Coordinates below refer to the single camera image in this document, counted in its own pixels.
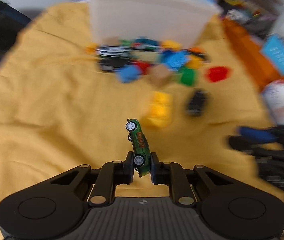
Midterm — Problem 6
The white plastic storage bin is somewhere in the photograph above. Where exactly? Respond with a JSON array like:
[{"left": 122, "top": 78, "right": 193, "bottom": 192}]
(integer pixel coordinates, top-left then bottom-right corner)
[{"left": 89, "top": 0, "right": 222, "bottom": 48}]

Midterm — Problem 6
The yellow transparent brick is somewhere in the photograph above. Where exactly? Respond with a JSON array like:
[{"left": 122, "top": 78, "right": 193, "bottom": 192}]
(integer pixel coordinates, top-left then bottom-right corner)
[{"left": 145, "top": 91, "right": 173, "bottom": 128}]

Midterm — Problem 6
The orange box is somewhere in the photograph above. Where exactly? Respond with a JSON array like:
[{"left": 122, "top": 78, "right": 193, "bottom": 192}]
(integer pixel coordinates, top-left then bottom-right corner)
[{"left": 222, "top": 18, "right": 284, "bottom": 92}]

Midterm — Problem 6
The blue card box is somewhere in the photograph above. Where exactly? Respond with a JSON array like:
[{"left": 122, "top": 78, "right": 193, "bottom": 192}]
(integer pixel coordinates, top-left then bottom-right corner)
[{"left": 261, "top": 34, "right": 284, "bottom": 76}]

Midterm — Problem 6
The yellow cloth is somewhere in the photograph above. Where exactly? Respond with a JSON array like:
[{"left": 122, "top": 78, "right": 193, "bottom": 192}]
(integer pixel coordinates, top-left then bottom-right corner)
[{"left": 0, "top": 3, "right": 284, "bottom": 239}]

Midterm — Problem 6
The green toy car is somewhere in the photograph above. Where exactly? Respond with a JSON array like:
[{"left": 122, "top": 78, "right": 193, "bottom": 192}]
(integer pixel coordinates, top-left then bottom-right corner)
[{"left": 125, "top": 119, "right": 151, "bottom": 177}]

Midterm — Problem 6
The red long brick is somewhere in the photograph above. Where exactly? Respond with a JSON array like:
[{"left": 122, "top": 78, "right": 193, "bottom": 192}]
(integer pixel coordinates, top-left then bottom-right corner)
[{"left": 205, "top": 66, "right": 232, "bottom": 83}]

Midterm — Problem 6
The large blue brick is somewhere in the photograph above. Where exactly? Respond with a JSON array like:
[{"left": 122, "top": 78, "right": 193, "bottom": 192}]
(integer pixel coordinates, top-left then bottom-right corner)
[{"left": 160, "top": 50, "right": 190, "bottom": 71}]

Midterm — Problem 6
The green brick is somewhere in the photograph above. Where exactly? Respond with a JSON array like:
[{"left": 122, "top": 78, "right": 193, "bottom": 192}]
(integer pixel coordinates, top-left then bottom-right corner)
[{"left": 177, "top": 67, "right": 197, "bottom": 86}]

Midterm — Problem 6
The small blue brick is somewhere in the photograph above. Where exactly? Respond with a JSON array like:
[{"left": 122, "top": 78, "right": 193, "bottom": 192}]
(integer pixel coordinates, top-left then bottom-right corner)
[{"left": 117, "top": 65, "right": 142, "bottom": 83}]

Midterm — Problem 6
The brown cardboard cube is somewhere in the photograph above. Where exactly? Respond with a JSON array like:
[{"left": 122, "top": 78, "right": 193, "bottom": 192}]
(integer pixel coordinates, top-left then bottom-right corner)
[{"left": 148, "top": 64, "right": 173, "bottom": 88}]

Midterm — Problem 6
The black sports toy car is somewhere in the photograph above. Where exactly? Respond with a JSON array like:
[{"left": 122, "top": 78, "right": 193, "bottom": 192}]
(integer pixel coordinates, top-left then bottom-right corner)
[{"left": 95, "top": 45, "right": 132, "bottom": 72}]

